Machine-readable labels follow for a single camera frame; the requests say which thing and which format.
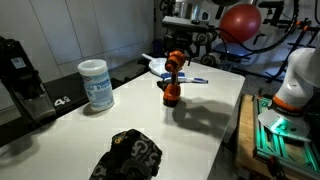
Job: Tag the white blue wipes canister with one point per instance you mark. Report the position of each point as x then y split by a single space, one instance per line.
96 86

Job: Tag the white wall cabinet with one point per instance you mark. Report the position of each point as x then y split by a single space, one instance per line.
83 26

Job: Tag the wooden base board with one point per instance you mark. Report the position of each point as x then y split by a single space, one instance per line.
245 133

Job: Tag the black upright stand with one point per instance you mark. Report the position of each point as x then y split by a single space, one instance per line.
165 6

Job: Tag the white plastic dustpan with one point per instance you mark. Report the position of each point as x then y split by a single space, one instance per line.
156 65

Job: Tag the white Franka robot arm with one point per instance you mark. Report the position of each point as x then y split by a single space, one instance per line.
300 76

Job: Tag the red exercise ball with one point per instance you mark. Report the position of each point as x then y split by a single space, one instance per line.
240 23

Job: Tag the grey robot mounting plate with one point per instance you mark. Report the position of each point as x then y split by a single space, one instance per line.
286 126

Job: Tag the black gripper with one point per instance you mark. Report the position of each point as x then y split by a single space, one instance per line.
178 40

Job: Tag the orange black hand drill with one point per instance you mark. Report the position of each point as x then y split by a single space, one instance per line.
172 90

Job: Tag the blue white hand brush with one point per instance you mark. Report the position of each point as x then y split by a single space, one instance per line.
196 80

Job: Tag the orange black clamp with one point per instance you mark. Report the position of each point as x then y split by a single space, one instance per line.
275 166

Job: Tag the dark blue bin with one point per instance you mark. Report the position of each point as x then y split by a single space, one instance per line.
159 48

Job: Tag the blue bench seat pad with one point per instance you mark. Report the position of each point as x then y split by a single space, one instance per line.
233 50

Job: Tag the black exercise machine frame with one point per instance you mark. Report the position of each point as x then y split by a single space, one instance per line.
205 38

